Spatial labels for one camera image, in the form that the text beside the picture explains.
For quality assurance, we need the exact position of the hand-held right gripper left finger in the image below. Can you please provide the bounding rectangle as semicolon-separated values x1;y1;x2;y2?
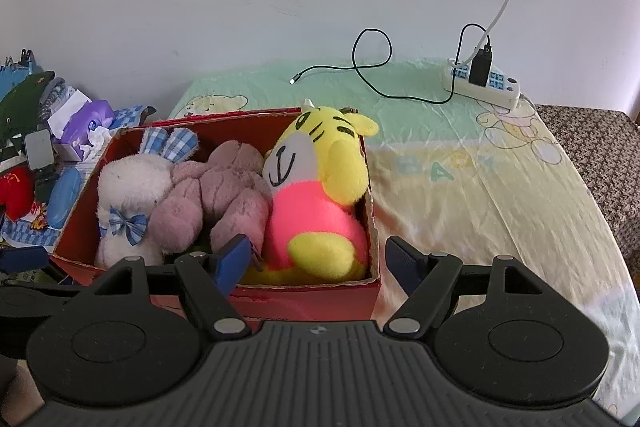
92;234;252;342

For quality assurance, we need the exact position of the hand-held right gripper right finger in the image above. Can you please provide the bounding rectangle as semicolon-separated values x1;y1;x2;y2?
384;235;548;339

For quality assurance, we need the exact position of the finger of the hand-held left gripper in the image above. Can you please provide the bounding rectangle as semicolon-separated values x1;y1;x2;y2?
0;246;49;275

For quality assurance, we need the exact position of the pink plush rabbit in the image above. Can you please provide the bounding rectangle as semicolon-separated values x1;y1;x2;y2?
150;141;273;258

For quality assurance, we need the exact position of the red cardboard box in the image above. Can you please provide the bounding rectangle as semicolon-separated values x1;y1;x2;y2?
52;107;382;320

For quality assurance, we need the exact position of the yellow plush tiger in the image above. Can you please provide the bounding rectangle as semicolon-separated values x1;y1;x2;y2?
240;99;381;285

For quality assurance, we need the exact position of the white plush bunny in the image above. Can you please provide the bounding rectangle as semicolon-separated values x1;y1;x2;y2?
94;127;201;270

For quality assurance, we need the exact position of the red plush item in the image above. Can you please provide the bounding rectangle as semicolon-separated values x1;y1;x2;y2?
0;167;36;223

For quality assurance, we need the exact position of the blue glasses case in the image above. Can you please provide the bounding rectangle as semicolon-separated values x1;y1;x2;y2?
46;168;82;229

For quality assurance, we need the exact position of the small grey mirror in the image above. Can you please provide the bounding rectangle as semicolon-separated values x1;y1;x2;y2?
24;129;53;170

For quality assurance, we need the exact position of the dark green cloth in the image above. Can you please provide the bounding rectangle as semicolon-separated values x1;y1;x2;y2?
0;71;56;142

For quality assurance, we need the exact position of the purple tissue pack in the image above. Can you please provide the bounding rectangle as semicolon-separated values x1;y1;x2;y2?
60;101;116;152

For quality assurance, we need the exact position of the white power strip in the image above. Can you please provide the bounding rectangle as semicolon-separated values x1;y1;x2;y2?
442;57;522;110

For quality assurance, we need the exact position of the black charger plug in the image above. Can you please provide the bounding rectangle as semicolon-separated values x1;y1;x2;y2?
468;48;493;88

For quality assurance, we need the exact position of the brown patterned cover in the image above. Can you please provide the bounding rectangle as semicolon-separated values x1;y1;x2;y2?
535;104;640;263

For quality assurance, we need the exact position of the black charging cable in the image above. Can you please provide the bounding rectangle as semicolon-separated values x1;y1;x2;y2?
290;24;493;105

